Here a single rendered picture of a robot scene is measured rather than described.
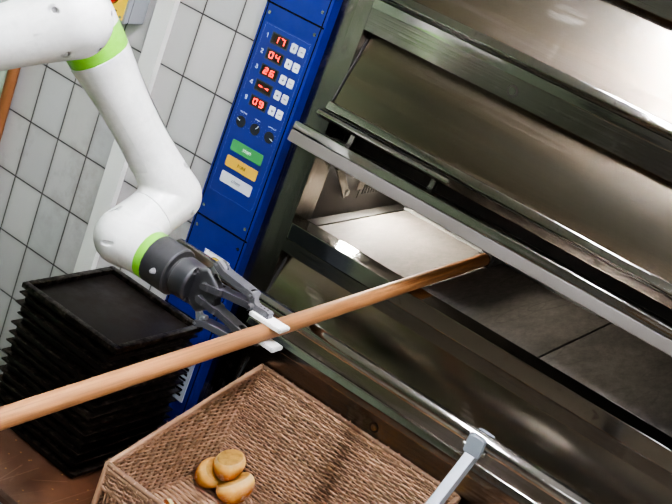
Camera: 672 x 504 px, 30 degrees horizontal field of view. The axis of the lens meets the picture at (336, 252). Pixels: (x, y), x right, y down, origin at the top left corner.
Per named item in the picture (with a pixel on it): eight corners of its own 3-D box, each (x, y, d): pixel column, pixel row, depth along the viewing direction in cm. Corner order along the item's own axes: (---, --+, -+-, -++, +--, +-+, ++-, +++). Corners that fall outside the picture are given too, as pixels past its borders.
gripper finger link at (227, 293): (212, 286, 223) (213, 279, 222) (262, 307, 217) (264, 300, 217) (198, 290, 219) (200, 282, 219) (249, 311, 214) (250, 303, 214)
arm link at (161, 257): (129, 285, 223) (144, 239, 220) (171, 275, 233) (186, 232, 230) (154, 301, 221) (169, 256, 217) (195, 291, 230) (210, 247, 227)
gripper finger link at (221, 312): (197, 293, 220) (193, 299, 220) (240, 334, 216) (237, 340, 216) (210, 290, 223) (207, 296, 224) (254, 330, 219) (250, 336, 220)
